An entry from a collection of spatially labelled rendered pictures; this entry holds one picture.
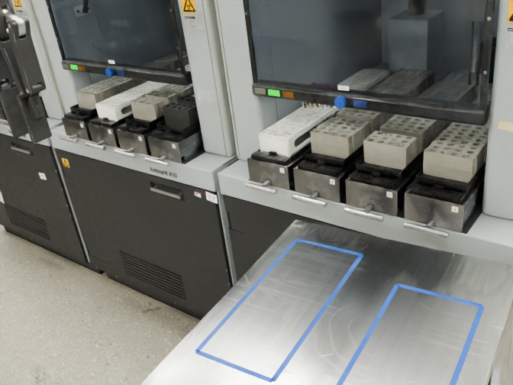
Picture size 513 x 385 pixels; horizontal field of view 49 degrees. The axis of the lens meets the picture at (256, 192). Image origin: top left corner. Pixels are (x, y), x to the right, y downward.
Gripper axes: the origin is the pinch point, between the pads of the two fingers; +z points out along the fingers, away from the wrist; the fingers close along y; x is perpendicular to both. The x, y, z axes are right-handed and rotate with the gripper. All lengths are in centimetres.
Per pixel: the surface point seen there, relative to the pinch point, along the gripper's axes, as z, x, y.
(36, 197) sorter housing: 82, 65, -142
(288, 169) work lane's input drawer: 40, 66, -3
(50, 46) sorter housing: 17, 75, -111
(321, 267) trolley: 38, 31, 28
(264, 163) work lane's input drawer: 40, 66, -11
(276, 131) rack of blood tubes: 34, 73, -11
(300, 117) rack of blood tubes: 34, 85, -11
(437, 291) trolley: 38, 35, 49
